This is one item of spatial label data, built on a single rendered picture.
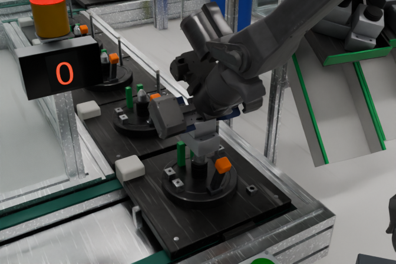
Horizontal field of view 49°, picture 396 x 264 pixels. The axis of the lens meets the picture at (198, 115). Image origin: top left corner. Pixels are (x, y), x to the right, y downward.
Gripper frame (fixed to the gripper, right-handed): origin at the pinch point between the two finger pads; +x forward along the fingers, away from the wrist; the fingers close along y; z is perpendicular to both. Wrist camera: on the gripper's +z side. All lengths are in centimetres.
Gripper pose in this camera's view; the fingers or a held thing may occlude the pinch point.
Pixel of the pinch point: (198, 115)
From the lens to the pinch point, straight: 73.8
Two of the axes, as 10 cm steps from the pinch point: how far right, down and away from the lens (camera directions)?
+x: -3.2, 3.6, 8.8
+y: -8.7, 2.6, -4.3
